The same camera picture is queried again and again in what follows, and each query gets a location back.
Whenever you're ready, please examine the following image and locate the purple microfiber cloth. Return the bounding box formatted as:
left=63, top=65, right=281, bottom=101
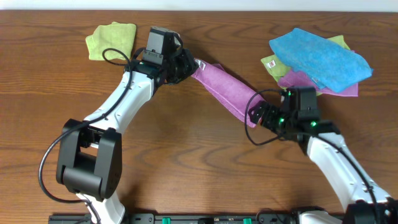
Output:
left=192, top=58, right=256, bottom=128

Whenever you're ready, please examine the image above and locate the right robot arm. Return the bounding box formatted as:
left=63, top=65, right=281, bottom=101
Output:
left=244, top=86, right=397, bottom=224

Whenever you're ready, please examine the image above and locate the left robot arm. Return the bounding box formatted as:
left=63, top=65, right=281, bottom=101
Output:
left=56, top=27, right=198, bottom=223

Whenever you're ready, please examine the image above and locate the folded light green cloth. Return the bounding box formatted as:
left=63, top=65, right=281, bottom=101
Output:
left=85, top=22, right=136, bottom=60

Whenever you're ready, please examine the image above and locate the green cloth with label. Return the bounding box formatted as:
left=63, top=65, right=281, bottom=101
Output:
left=260, top=35, right=351, bottom=98

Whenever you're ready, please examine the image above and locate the blue microfiber cloth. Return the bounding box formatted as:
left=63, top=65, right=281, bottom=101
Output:
left=269, top=28, right=373, bottom=93

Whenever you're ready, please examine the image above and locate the left black cable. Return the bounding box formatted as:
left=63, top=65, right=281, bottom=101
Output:
left=37, top=47, right=147, bottom=224

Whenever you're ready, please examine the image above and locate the black cable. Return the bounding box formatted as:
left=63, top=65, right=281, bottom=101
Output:
left=37, top=47, right=147, bottom=224
left=244, top=88, right=382, bottom=224

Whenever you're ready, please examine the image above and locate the right black cable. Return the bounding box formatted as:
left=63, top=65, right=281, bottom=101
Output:
left=244, top=88, right=382, bottom=224

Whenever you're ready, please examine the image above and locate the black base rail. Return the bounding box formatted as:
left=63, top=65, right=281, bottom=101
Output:
left=48, top=212, right=343, bottom=224

